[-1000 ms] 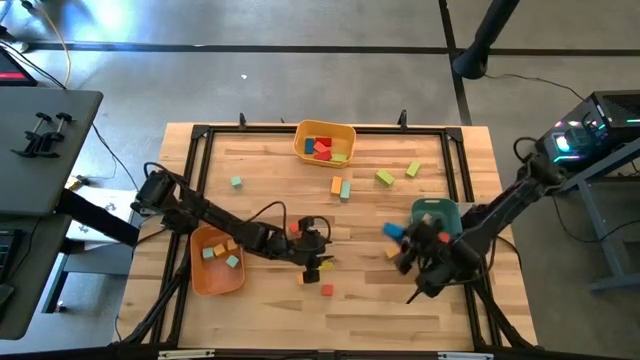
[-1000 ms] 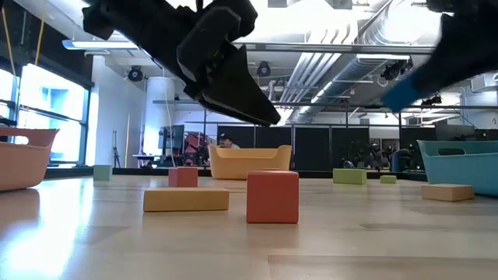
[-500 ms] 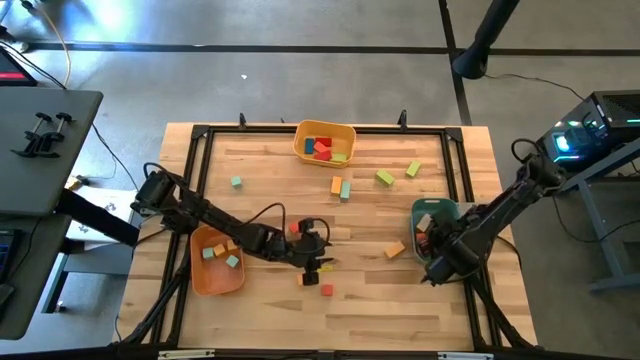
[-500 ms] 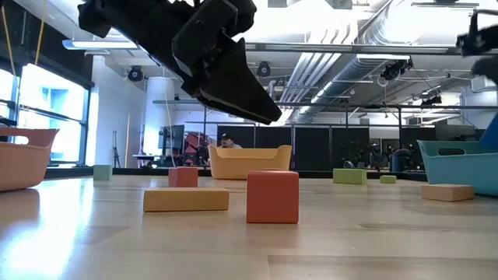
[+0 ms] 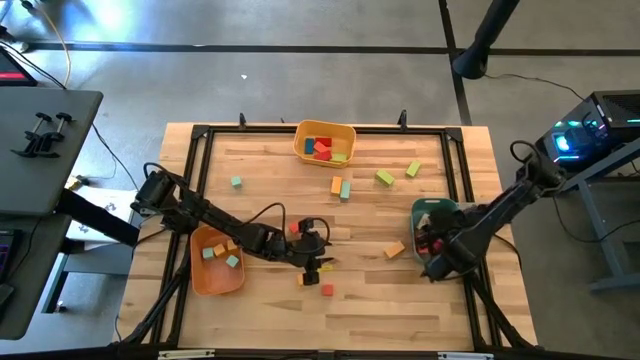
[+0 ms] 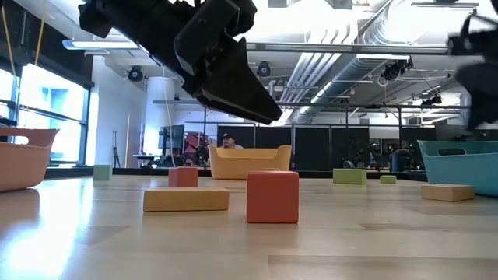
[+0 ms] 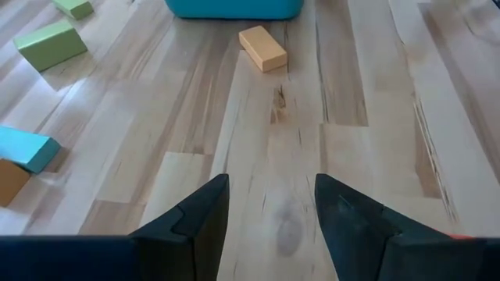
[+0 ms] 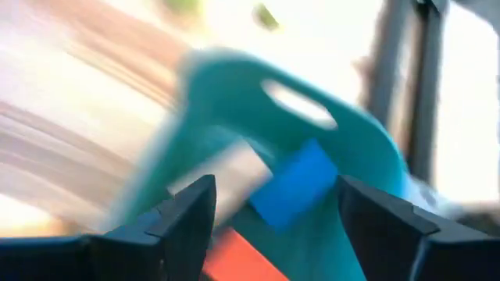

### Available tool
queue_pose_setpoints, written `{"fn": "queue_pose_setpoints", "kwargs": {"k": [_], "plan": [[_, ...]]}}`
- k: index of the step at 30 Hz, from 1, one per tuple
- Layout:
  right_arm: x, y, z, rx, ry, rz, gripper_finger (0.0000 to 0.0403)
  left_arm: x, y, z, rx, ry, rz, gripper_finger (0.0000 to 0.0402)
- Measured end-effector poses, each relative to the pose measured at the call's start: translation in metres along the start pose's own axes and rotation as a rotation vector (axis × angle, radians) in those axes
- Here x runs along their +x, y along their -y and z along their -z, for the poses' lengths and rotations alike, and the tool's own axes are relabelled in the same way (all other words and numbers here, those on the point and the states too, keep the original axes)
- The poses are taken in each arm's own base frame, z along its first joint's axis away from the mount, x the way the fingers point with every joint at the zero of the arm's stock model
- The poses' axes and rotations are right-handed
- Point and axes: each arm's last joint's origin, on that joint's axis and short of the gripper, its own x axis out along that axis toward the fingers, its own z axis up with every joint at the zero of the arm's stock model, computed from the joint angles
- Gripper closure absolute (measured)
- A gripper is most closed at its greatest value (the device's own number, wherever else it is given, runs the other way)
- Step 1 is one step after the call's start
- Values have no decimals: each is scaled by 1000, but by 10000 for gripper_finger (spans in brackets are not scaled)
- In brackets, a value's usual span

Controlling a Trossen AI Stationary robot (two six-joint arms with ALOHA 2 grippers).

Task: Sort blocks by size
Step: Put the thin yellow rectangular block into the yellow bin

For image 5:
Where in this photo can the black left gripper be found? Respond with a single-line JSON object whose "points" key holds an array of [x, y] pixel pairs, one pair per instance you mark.
{"points": [[307, 250]]}

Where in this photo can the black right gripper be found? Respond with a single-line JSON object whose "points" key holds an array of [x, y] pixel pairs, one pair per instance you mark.
{"points": [[445, 225]]}

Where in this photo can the long tan block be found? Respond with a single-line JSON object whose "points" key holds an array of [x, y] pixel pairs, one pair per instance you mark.
{"points": [[424, 220]]}

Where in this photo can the red cube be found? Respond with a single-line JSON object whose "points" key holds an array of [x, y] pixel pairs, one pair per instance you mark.
{"points": [[327, 290], [294, 227]]}

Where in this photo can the green rectangular block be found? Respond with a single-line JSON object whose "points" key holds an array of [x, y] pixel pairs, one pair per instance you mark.
{"points": [[384, 177], [338, 157], [413, 169]]}

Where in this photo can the teal rectangular block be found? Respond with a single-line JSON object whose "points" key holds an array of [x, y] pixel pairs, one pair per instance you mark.
{"points": [[344, 190]]}

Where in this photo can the teal cube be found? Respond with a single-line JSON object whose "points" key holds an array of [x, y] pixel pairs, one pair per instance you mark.
{"points": [[232, 260], [236, 181], [208, 253]]}

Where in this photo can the yellow cube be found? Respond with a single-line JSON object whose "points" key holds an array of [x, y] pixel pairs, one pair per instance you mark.
{"points": [[231, 245], [219, 249]]}

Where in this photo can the blue rectangular block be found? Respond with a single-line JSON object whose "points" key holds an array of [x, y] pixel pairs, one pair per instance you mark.
{"points": [[309, 146]]}

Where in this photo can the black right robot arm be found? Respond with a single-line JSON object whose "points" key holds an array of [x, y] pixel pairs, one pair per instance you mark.
{"points": [[500, 210]]}

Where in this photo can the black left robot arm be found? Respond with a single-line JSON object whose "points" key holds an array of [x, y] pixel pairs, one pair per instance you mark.
{"points": [[215, 217]]}

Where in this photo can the yellow tag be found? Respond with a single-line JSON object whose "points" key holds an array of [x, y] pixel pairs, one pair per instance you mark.
{"points": [[325, 268]]}

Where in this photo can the teal plastic bin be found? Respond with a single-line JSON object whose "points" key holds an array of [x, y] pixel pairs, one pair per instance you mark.
{"points": [[425, 202]]}

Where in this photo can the orange plastic bin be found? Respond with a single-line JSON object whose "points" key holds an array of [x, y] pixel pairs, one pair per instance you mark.
{"points": [[215, 277]]}

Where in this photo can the yellow plastic bin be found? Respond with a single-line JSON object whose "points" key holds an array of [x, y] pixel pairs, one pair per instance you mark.
{"points": [[345, 142]]}

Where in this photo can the black lit computer tower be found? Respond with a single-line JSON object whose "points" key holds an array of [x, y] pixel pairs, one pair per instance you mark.
{"points": [[590, 130]]}

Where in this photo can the black stand pole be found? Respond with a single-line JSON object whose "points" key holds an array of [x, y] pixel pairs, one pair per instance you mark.
{"points": [[487, 35]]}

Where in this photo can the white board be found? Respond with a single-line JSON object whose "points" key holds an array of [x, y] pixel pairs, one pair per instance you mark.
{"points": [[120, 202]]}

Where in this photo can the black bar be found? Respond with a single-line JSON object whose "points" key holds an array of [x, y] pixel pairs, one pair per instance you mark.
{"points": [[100, 220]]}

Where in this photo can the grey metal plate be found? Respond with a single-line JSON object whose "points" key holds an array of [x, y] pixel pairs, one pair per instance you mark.
{"points": [[95, 260]]}

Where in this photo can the yellow plug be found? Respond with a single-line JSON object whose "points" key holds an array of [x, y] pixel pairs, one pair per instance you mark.
{"points": [[75, 182]]}

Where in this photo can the grey side table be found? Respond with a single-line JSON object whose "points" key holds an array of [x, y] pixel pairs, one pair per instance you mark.
{"points": [[45, 175]]}

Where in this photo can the dark desk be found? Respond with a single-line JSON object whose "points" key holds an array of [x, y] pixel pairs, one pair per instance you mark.
{"points": [[30, 290]]}

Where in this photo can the black screw clamp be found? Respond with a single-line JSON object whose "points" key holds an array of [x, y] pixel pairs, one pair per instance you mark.
{"points": [[54, 136], [34, 136]]}

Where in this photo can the black keyboard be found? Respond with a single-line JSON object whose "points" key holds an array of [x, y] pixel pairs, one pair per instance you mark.
{"points": [[7, 255]]}

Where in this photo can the laptop screen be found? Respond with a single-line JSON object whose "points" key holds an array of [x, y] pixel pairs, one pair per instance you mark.
{"points": [[12, 70]]}

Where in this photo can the black frame brace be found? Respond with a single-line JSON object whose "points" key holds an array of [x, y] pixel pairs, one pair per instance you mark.
{"points": [[500, 315], [155, 310]]}

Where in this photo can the black frame clamp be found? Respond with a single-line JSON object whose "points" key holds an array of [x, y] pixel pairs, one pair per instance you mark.
{"points": [[402, 118], [242, 120]]}

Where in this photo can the silver bracket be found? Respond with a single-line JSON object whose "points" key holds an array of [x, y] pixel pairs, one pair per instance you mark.
{"points": [[186, 354], [465, 356]]}

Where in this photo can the grey desk frame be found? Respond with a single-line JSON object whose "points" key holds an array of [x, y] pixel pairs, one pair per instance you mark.
{"points": [[595, 225]]}

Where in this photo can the black aluminium table frame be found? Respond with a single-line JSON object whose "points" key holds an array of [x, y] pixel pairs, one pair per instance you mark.
{"points": [[250, 130]]}

